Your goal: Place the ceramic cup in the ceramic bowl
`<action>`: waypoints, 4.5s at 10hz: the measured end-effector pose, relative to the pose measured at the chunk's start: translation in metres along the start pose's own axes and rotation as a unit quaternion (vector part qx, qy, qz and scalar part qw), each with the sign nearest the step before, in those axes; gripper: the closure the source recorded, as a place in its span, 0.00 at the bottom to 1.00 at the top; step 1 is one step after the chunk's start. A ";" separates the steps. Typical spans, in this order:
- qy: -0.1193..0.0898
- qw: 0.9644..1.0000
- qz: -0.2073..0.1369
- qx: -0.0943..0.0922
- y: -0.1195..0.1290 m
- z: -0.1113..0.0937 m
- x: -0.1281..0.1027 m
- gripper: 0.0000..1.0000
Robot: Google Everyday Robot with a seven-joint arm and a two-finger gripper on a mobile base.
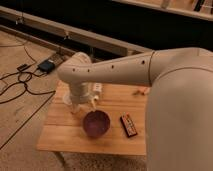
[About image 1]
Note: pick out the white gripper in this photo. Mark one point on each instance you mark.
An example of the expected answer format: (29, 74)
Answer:
(79, 94)

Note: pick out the white ceramic cup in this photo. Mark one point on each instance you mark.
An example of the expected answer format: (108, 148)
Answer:
(66, 99)

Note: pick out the white rectangular object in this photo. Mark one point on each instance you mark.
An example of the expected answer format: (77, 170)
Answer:
(97, 87)

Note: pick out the wooden table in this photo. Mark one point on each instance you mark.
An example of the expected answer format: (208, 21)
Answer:
(115, 126)

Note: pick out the black candy bar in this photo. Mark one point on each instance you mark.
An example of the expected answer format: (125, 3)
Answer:
(128, 125)

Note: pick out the small black box device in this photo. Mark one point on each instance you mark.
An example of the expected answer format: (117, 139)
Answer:
(46, 66)

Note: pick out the dark purple ceramic bowl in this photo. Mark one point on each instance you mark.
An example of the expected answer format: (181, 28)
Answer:
(96, 123)

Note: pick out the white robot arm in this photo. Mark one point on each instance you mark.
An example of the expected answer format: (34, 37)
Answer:
(179, 110)

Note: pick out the long wooden beam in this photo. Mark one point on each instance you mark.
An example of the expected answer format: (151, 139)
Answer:
(72, 33)

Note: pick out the small black adapter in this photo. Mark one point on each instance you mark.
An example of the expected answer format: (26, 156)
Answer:
(22, 67)

